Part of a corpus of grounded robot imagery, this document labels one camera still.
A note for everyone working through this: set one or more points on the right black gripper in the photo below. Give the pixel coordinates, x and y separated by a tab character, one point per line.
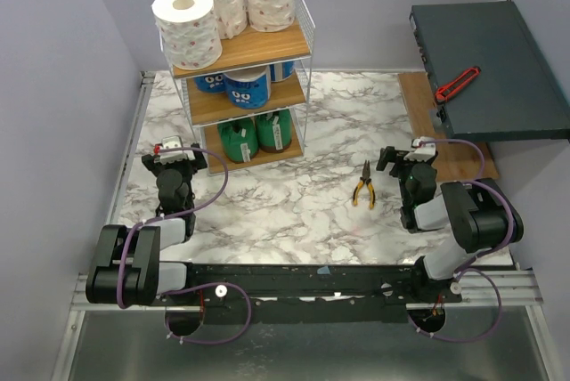
387	157

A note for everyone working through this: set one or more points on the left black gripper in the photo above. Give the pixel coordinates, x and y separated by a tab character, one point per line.
194	166

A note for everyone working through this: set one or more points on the blue cartoon-face paper roll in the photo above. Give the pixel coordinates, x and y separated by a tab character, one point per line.
213	83

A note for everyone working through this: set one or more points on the white wire wooden shelf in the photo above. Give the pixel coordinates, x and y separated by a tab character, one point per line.
204	111

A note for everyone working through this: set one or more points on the blue-bottom paper roll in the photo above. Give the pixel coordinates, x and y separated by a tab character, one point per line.
248	88

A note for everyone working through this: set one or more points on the brown paper roll green base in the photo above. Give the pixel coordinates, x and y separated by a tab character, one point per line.
274	131

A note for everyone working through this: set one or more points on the plain white bottom paper roll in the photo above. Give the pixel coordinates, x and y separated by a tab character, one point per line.
188	32

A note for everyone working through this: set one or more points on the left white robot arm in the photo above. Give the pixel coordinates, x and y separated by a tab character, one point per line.
126	268

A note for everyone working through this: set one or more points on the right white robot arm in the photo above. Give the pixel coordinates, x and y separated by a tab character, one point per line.
481	218

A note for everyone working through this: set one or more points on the wooden board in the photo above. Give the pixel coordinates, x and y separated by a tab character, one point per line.
455	161

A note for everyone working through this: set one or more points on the red black utility knife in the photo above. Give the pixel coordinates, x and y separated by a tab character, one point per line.
448	91

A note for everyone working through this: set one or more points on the dark grey flat metal box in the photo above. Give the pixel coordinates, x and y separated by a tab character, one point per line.
515	97

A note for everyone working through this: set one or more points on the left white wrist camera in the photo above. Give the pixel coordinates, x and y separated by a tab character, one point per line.
170	150

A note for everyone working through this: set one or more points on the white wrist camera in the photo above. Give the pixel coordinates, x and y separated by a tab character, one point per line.
422	150
170	150

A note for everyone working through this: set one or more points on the yellow handled pliers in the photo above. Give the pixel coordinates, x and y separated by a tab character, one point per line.
364	182

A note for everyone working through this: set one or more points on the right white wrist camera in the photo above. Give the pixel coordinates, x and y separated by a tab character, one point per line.
422	150

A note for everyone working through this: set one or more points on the black metal base rail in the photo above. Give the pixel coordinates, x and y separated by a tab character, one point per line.
236	294

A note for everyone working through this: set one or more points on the aluminium frame rail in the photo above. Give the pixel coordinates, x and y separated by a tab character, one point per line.
100	156

